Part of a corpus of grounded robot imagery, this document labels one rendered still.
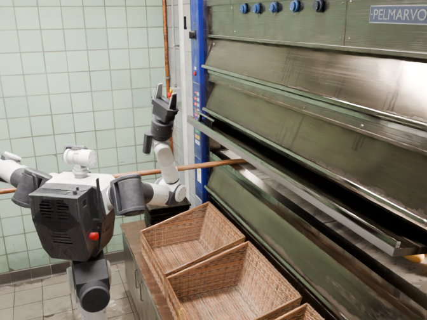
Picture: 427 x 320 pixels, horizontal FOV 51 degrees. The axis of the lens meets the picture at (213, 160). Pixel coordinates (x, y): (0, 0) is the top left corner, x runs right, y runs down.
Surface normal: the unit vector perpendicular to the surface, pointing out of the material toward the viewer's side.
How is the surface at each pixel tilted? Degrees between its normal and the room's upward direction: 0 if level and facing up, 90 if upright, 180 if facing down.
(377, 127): 90
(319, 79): 68
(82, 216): 90
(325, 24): 90
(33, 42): 90
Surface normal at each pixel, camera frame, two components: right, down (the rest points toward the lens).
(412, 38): -0.93, 0.12
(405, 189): -0.88, -0.21
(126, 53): 0.36, 0.28
